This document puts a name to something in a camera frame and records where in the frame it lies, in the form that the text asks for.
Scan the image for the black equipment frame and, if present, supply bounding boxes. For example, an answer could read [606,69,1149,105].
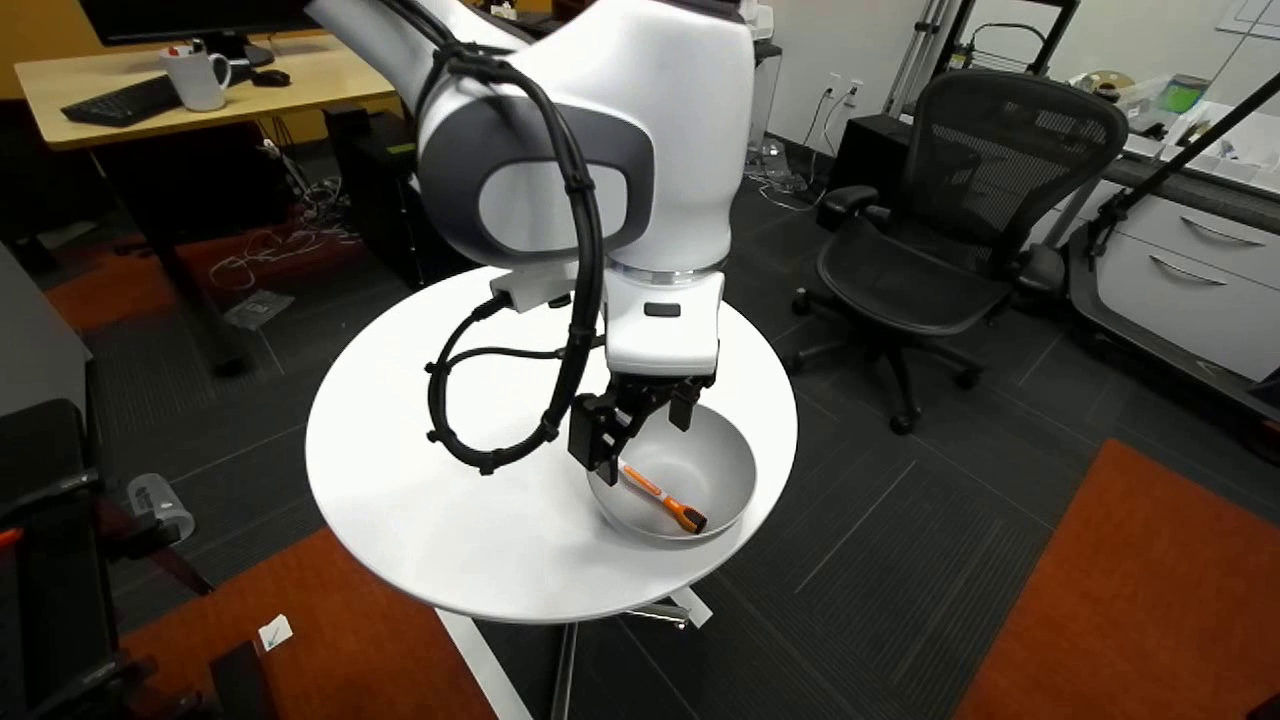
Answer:
[0,397,153,720]

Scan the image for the black computer tower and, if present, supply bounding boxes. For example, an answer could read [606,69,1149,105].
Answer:
[325,105,437,272]

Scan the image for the black keyboard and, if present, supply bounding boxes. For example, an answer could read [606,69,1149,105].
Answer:
[58,73,186,133]

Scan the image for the small white card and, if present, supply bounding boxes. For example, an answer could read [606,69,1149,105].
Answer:
[253,612,295,656]

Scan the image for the orange stick-shaped object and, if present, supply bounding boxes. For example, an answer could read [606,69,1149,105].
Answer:
[618,462,711,541]

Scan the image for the white table base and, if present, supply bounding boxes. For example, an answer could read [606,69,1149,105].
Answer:
[433,583,721,720]

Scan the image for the green item on counter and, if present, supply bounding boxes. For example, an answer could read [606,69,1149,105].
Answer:
[1152,73,1216,120]

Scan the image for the black corrugated cable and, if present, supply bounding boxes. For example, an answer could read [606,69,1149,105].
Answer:
[421,38,611,481]

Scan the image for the black stand pole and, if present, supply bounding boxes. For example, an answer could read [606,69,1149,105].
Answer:
[1065,73,1280,272]

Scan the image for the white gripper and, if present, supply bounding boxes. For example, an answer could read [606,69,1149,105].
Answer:
[563,269,728,490]

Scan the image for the white mug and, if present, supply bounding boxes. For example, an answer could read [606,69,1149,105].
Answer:
[161,43,242,114]

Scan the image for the black mesh office chair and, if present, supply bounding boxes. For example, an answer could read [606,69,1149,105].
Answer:
[785,69,1134,441]

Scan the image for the clear plastic cylinder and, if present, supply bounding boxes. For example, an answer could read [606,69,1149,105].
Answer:
[123,467,199,550]

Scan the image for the black box by wall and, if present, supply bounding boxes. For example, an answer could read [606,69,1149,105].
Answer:
[838,114,919,201]

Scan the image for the grey bowl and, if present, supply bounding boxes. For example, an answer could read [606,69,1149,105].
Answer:
[584,397,761,550]

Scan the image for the white cabinet under printer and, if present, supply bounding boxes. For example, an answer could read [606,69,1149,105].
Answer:
[748,38,789,162]

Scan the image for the white drawer cabinet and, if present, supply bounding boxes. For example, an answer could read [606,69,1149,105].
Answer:
[1094,192,1280,392]

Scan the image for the light wooden desk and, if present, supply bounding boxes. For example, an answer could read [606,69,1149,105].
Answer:
[11,30,403,381]

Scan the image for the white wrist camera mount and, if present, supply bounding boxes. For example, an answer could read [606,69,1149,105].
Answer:
[485,261,584,315]

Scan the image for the tangled floor cables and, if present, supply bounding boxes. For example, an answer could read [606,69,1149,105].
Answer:
[197,218,368,301]

